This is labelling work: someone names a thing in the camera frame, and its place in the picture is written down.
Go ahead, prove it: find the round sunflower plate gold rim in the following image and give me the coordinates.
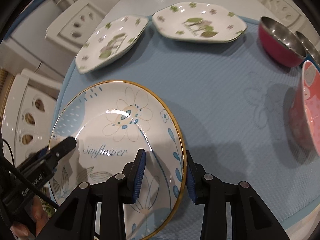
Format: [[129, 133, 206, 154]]
[[49, 80, 187, 239]]

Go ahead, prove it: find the square floral plate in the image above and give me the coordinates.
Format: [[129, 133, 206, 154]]
[[152, 2, 247, 43], [75, 15, 149, 74]]

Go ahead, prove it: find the person's left hand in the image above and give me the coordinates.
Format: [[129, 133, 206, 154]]
[[10, 194, 51, 239]]

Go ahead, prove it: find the white chair near left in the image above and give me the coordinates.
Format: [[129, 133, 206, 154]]
[[1, 69, 62, 166]]

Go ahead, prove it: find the white chair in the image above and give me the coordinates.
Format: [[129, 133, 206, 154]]
[[45, 0, 106, 54], [1, 69, 62, 166], [263, 0, 305, 31]]

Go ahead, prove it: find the light blue table mat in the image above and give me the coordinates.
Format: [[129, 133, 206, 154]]
[[54, 19, 319, 239]]

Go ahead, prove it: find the pink doll pattern bowl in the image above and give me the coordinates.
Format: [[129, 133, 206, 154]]
[[289, 60, 320, 153]]

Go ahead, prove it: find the white chair far left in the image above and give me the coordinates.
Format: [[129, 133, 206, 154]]
[[45, 0, 106, 54]]

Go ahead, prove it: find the red steel bowl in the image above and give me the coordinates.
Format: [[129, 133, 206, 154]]
[[258, 16, 308, 68]]

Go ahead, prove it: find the blue steel bowl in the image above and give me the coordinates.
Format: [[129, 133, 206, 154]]
[[296, 31, 320, 69]]

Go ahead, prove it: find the white chair far right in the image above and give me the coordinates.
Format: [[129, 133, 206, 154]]
[[263, 0, 305, 31]]

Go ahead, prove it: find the black cable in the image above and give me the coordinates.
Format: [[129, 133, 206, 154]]
[[0, 139, 61, 209]]

